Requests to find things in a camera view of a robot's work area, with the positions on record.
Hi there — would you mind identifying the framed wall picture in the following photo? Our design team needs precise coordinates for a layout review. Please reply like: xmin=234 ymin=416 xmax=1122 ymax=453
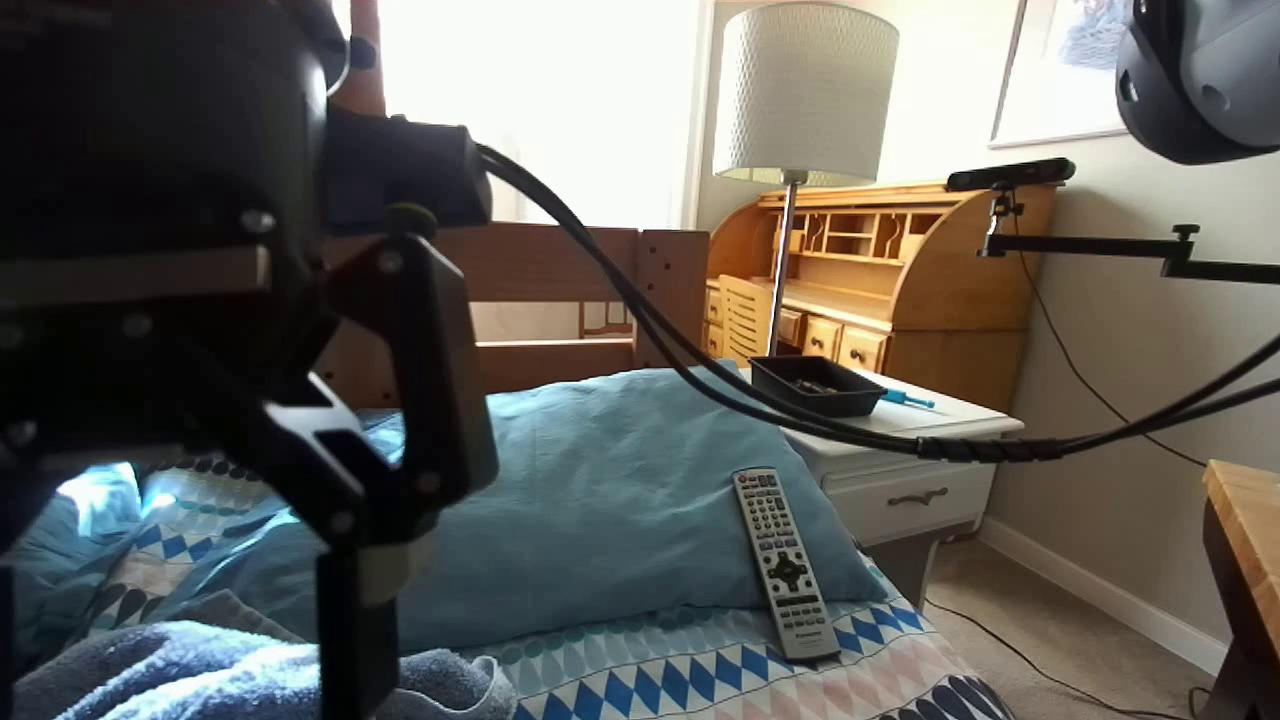
xmin=991 ymin=0 xmax=1127 ymax=149

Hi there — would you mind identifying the patterned blue white bedspread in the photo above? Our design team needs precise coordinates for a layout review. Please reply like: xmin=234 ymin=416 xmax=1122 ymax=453
xmin=19 ymin=461 xmax=1008 ymax=720

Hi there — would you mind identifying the silver remote control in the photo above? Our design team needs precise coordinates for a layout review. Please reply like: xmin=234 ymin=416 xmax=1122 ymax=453
xmin=732 ymin=470 xmax=840 ymax=662

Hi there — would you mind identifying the black floor cable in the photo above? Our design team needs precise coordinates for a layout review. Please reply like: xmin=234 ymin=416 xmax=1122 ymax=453
xmin=925 ymin=596 xmax=1216 ymax=720

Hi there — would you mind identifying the wooden table right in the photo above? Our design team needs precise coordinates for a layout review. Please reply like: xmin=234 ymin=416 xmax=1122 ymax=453
xmin=1202 ymin=461 xmax=1280 ymax=720

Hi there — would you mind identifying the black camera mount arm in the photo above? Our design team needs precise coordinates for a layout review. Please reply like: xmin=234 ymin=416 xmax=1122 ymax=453
xmin=981 ymin=193 xmax=1280 ymax=284

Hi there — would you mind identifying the white lamp shade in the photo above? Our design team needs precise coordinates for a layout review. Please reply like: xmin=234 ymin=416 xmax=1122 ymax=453
xmin=711 ymin=0 xmax=898 ymax=183

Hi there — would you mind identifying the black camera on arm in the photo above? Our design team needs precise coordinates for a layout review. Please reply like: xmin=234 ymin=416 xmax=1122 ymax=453
xmin=945 ymin=154 xmax=1076 ymax=193

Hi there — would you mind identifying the grey-blue terry towel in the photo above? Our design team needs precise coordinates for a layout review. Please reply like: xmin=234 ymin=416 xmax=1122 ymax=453
xmin=2 ymin=620 xmax=514 ymax=720

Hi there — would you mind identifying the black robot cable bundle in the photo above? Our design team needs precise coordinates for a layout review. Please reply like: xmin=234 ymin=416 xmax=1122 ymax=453
xmin=470 ymin=139 xmax=1280 ymax=467

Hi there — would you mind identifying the black tray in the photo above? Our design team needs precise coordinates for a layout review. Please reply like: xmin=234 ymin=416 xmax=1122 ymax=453
xmin=750 ymin=356 xmax=882 ymax=420

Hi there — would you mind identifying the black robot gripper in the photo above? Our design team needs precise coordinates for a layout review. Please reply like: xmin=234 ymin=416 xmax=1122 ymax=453
xmin=0 ymin=0 xmax=487 ymax=521

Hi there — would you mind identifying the light blue pillow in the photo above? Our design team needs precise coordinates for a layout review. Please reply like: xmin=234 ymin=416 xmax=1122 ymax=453
xmin=399 ymin=367 xmax=879 ymax=651

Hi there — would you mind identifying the metal lamp pole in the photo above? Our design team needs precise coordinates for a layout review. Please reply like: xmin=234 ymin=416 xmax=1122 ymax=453
xmin=766 ymin=167 xmax=808 ymax=356

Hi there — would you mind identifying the wooden roll-top desk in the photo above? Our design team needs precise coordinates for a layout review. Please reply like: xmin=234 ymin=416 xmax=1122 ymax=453
xmin=704 ymin=183 xmax=1056 ymax=408

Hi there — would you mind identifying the white nightstand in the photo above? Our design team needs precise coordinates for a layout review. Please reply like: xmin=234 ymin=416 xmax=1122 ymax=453
xmin=788 ymin=376 xmax=1021 ymax=602

